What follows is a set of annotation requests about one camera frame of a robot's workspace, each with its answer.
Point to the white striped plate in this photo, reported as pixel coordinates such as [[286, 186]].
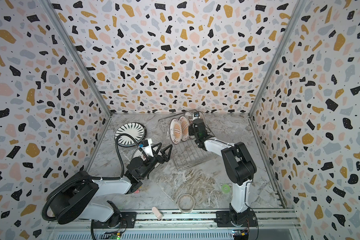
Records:
[[135, 130]]

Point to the orange sunburst plate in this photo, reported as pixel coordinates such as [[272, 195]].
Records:
[[185, 127], [175, 131]]

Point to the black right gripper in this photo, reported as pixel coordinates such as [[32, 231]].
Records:
[[195, 128]]

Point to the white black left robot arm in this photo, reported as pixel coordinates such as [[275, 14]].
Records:
[[74, 198]]

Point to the aluminium corner post right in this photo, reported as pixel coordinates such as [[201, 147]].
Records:
[[278, 54]]

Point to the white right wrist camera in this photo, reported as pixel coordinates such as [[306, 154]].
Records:
[[196, 115]]

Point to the aluminium corner post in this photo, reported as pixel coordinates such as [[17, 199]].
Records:
[[53, 16], [278, 54]]

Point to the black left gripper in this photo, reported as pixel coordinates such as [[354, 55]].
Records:
[[162, 157]]

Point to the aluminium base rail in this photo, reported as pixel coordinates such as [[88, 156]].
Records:
[[262, 224]]

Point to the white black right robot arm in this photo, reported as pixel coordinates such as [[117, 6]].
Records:
[[239, 166]]

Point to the pink eraser block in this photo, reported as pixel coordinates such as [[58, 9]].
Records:
[[157, 213]]

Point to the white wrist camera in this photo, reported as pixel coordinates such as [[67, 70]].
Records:
[[146, 147], [196, 115]]

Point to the green round lid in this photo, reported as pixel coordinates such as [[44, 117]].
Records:
[[226, 189]]

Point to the red character plate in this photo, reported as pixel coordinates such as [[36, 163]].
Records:
[[189, 115], [138, 153]]

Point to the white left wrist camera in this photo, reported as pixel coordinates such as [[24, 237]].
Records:
[[146, 147]]

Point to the stainless wire dish rack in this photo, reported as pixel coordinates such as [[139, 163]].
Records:
[[185, 155]]

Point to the aluminium corner post left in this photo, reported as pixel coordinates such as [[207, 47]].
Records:
[[53, 16]]

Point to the orange sunburst plate front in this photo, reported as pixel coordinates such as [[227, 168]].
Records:
[[175, 131]]

